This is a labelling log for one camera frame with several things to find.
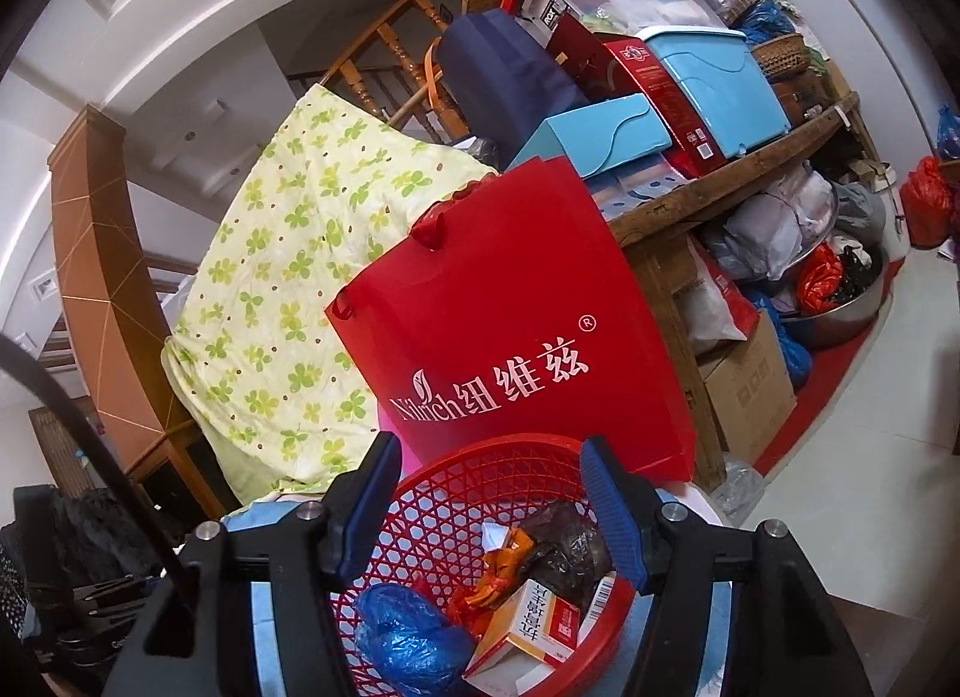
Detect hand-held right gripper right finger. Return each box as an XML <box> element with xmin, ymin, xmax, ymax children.
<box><xmin>579</xmin><ymin>436</ymin><xmax>875</xmax><ymax>697</ymax></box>

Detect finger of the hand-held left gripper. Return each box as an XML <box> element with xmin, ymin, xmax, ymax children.
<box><xmin>86</xmin><ymin>575</ymin><xmax>164</xmax><ymax>599</ymax></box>
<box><xmin>84</xmin><ymin>594</ymin><xmax>155</xmax><ymax>618</ymax></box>

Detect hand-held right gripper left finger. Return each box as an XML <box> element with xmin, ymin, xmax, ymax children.
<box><xmin>101</xmin><ymin>431</ymin><xmax>404</xmax><ymax>697</ymax></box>

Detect red plastic mesh basket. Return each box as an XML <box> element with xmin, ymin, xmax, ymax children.
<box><xmin>328</xmin><ymin>434</ymin><xmax>653</xmax><ymax>697</ymax></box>

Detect blue plastic bag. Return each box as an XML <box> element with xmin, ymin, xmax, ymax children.
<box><xmin>934</xmin><ymin>104</ymin><xmax>960</xmax><ymax>161</ymax></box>
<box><xmin>750</xmin><ymin>292</ymin><xmax>815</xmax><ymax>387</ymax></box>
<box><xmin>355</xmin><ymin>584</ymin><xmax>477</xmax><ymax>697</ymax></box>
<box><xmin>739</xmin><ymin>0</ymin><xmax>796</xmax><ymax>41</ymax></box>

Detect orange and white carton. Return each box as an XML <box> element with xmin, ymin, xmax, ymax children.
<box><xmin>461</xmin><ymin>573</ymin><xmax>616</xmax><ymax>697</ymax></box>

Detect dark crumpled plastic bag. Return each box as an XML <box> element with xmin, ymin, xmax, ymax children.
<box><xmin>525</xmin><ymin>502</ymin><xmax>612</xmax><ymax>597</ymax></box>

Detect black fluffy cloth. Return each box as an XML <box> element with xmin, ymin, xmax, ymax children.
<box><xmin>15</xmin><ymin>487</ymin><xmax>162</xmax><ymax>593</ymax></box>

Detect clear plastic bag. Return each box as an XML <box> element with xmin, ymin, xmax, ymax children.
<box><xmin>709</xmin><ymin>460</ymin><xmax>766</xmax><ymax>525</ymax></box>

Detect orange crumpled wrapper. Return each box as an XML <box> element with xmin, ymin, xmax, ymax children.
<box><xmin>469</xmin><ymin>528</ymin><xmax>537</xmax><ymax>612</ymax></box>

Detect wooden lattice door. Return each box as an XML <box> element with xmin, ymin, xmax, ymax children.
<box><xmin>30</xmin><ymin>408</ymin><xmax>98</xmax><ymax>495</ymax></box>

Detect large cardboard box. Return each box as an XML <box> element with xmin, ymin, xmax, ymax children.
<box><xmin>697</xmin><ymin>310</ymin><xmax>797</xmax><ymax>454</ymax></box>

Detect red floor mat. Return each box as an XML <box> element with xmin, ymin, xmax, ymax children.
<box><xmin>754</xmin><ymin>247</ymin><xmax>908</xmax><ymax>477</ymax></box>

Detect red paper gift bag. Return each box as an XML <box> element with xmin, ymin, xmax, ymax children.
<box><xmin>324</xmin><ymin>157</ymin><xmax>698</xmax><ymax>484</ymax></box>

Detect white and red sack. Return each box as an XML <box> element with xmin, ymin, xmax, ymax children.
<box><xmin>679</xmin><ymin>239</ymin><xmax>758</xmax><ymax>357</ymax></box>

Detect green clover print blanket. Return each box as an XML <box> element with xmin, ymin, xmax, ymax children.
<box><xmin>161</xmin><ymin>83</ymin><xmax>500</xmax><ymax>507</ymax></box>

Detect metal basin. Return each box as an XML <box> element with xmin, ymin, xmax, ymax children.
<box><xmin>780</xmin><ymin>269</ymin><xmax>890</xmax><ymax>351</ymax></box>

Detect small red plastic bag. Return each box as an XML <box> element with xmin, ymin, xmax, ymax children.
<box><xmin>795</xmin><ymin>243</ymin><xmax>845</xmax><ymax>312</ymax></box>

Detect white box blue dots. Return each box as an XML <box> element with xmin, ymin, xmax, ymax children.
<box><xmin>585</xmin><ymin>160</ymin><xmax>695</xmax><ymax>222</ymax></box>

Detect brown wooden column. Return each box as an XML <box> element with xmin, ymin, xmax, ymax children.
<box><xmin>49</xmin><ymin>104</ymin><xmax>226</xmax><ymax>518</ymax></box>

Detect shiny red foil wrap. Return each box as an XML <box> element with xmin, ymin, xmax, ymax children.
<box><xmin>431</xmin><ymin>172</ymin><xmax>501</xmax><ymax>214</ymax></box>

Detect wooden table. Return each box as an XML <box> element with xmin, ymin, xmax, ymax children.
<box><xmin>604</xmin><ymin>91</ymin><xmax>862</xmax><ymax>492</ymax></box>

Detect grey white cloth bundle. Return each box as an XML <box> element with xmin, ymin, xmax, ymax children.
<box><xmin>705</xmin><ymin>164</ymin><xmax>837</xmax><ymax>282</ymax></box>

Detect black plastic bag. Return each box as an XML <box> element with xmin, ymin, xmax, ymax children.
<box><xmin>832</xmin><ymin>247</ymin><xmax>875</xmax><ymax>285</ymax></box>

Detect flat light blue box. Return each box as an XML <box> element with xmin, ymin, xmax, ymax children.
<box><xmin>512</xmin><ymin>94</ymin><xmax>674</xmax><ymax>177</ymax></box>

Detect grey bag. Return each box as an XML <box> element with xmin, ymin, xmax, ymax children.
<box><xmin>832</xmin><ymin>179</ymin><xmax>890</xmax><ymax>240</ymax></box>

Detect red patterned box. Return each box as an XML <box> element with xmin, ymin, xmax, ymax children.
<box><xmin>604</xmin><ymin>37</ymin><xmax>728</xmax><ymax>165</ymax></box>

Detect large red plastic bag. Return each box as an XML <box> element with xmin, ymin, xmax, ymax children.
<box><xmin>900</xmin><ymin>157</ymin><xmax>957</xmax><ymax>252</ymax></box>

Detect light blue plastic bin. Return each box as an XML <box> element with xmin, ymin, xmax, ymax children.
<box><xmin>643</xmin><ymin>25</ymin><xmax>792</xmax><ymax>158</ymax></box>

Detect navy blue cushion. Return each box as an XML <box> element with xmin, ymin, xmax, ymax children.
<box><xmin>437</xmin><ymin>10</ymin><xmax>590</xmax><ymax>165</ymax></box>

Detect dark red box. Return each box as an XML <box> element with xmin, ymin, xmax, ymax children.
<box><xmin>547</xmin><ymin>14</ymin><xmax>638</xmax><ymax>101</ymax></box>

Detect wooden stair railing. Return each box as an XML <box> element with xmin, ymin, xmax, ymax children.
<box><xmin>289</xmin><ymin>0</ymin><xmax>511</xmax><ymax>143</ymax></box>

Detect wicker basket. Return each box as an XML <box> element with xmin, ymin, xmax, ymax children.
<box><xmin>750</xmin><ymin>32</ymin><xmax>811</xmax><ymax>79</ymax></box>

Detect black cable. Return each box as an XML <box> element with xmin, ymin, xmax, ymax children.
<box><xmin>0</xmin><ymin>337</ymin><xmax>197</xmax><ymax>608</ymax></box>

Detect orange strap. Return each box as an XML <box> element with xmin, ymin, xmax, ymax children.
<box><xmin>424</xmin><ymin>40</ymin><xmax>452</xmax><ymax>140</ymax></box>

